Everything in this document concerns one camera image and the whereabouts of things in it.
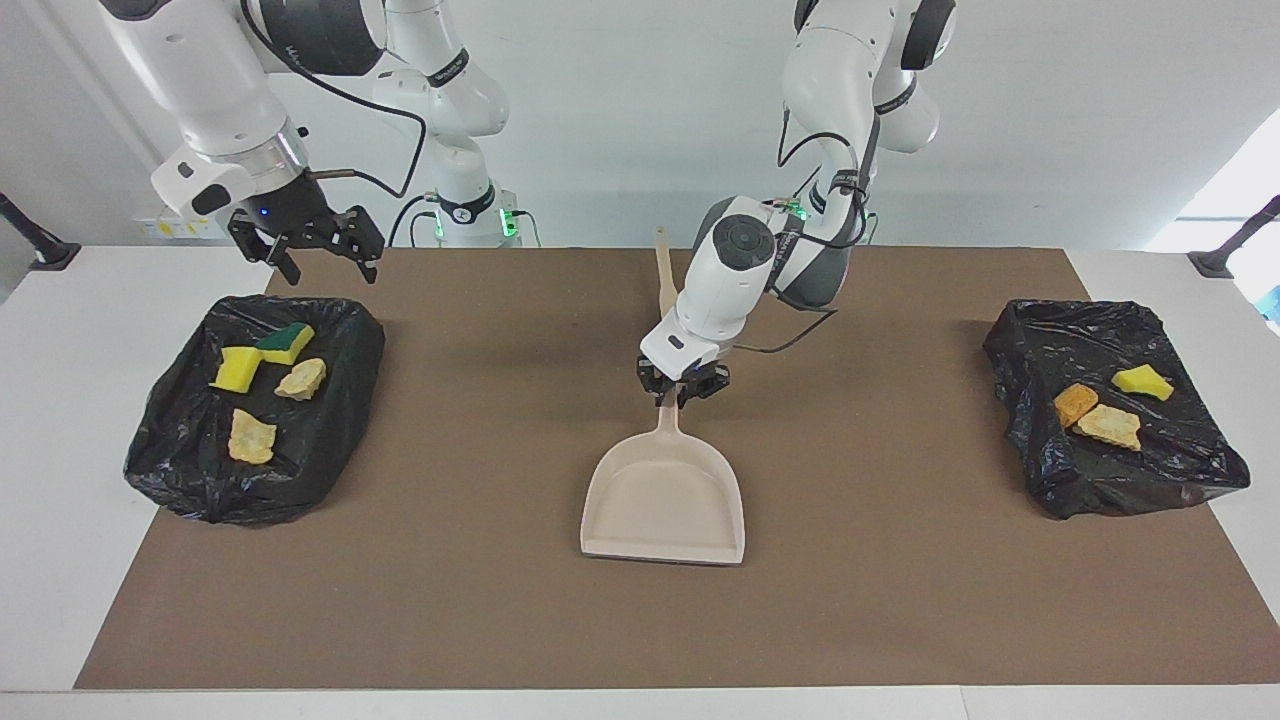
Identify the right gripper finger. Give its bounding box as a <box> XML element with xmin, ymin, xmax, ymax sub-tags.
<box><xmin>346</xmin><ymin>230</ymin><xmax>387</xmax><ymax>286</ymax></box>
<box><xmin>262</xmin><ymin>237</ymin><xmax>304</xmax><ymax>288</ymax></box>

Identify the beige plastic dustpan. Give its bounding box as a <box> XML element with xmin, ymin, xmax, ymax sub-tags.
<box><xmin>580</xmin><ymin>400</ymin><xmax>747</xmax><ymax>567</ymax></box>

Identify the beige brush with black bristles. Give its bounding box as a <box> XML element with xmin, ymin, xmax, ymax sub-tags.
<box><xmin>654</xmin><ymin>226</ymin><xmax>683</xmax><ymax>313</ymax></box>

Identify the black bag lined bin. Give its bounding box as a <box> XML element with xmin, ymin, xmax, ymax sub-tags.
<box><xmin>983</xmin><ymin>298</ymin><xmax>1252</xmax><ymax>521</ymax></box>
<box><xmin>124</xmin><ymin>294</ymin><xmax>386</xmax><ymax>527</ymax></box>

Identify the yellow and green sponge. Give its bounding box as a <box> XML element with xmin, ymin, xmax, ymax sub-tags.
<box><xmin>255</xmin><ymin>322</ymin><xmax>316</xmax><ymax>367</ymax></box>

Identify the striped bread roll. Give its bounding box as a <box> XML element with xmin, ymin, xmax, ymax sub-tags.
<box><xmin>1075</xmin><ymin>403</ymin><xmax>1143</xmax><ymax>452</ymax></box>
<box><xmin>274</xmin><ymin>358</ymin><xmax>328</xmax><ymax>402</ymax></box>

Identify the pale crumpled pastry piece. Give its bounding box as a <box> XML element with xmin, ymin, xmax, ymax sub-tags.
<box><xmin>228</xmin><ymin>406</ymin><xmax>280</xmax><ymax>465</ymax></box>

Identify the black clamp stand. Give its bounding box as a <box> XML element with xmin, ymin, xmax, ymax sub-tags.
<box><xmin>0</xmin><ymin>190</ymin><xmax>83</xmax><ymax>273</ymax></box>
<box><xmin>1188</xmin><ymin>194</ymin><xmax>1280</xmax><ymax>280</ymax></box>

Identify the brown table mat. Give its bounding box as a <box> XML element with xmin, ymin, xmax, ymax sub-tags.
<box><xmin>73</xmin><ymin>247</ymin><xmax>1280</xmax><ymax>691</ymax></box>

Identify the brown croquette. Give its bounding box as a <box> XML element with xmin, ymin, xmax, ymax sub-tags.
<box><xmin>1053</xmin><ymin>384</ymin><xmax>1100</xmax><ymax>429</ymax></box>

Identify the small yellow sponge piece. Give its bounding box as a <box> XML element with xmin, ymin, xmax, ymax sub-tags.
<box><xmin>1111</xmin><ymin>364</ymin><xmax>1176</xmax><ymax>402</ymax></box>

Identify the black base cable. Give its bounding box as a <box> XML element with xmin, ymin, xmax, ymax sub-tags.
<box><xmin>388</xmin><ymin>193</ymin><xmax>442</xmax><ymax>248</ymax></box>

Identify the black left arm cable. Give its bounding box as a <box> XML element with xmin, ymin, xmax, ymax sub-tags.
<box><xmin>735</xmin><ymin>105</ymin><xmax>883</xmax><ymax>356</ymax></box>

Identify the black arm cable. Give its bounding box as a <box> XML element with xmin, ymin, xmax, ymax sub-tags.
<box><xmin>735</xmin><ymin>105</ymin><xmax>883</xmax><ymax>356</ymax></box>
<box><xmin>238</xmin><ymin>0</ymin><xmax>431</xmax><ymax>201</ymax></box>

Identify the white wall socket box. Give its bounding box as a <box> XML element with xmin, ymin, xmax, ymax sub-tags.
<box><xmin>133</xmin><ymin>205</ymin><xmax>241</xmax><ymax>241</ymax></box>

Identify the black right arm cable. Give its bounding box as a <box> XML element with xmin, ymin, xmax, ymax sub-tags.
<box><xmin>238</xmin><ymin>0</ymin><xmax>431</xmax><ymax>201</ymax></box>

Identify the white wall cable conduit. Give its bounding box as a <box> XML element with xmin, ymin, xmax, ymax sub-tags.
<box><xmin>25</xmin><ymin>0</ymin><xmax>166</xmax><ymax>179</ymax></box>

